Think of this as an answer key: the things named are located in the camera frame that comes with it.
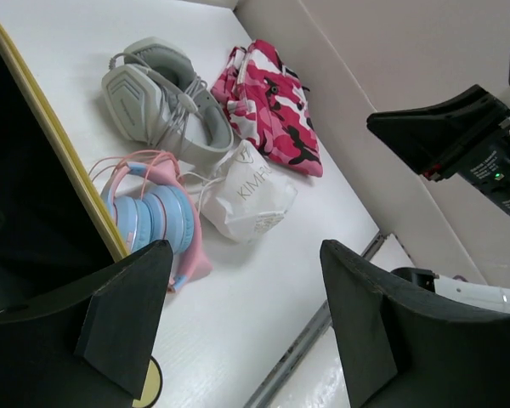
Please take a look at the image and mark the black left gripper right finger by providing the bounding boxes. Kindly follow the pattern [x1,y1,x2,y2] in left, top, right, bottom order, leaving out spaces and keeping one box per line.
[320,240,510,407]

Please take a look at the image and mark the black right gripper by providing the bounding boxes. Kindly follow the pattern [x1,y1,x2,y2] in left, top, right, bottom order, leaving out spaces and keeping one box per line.
[366,85,510,216]

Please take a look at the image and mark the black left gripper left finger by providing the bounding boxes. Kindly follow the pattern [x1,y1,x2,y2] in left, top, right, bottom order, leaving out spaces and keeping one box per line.
[0,241,173,407]

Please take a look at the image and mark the pale yellow hard-shell suitcase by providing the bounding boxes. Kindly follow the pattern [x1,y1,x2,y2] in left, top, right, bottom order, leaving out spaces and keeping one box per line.
[0,6,164,408]

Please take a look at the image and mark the pink blue cat-ear headphones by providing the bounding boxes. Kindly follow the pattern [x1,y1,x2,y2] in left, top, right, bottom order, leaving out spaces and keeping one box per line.
[100,150,213,293]

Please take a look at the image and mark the pink camouflage garment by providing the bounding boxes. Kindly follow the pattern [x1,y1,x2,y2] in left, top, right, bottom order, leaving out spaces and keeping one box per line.
[211,40,323,178]

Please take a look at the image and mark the white plastic pouch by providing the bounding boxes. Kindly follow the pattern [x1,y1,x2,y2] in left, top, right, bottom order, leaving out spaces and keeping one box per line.
[184,140,298,243]

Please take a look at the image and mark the aluminium front rail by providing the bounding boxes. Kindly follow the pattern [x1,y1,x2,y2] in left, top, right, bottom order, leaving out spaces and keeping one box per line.
[242,231,386,408]

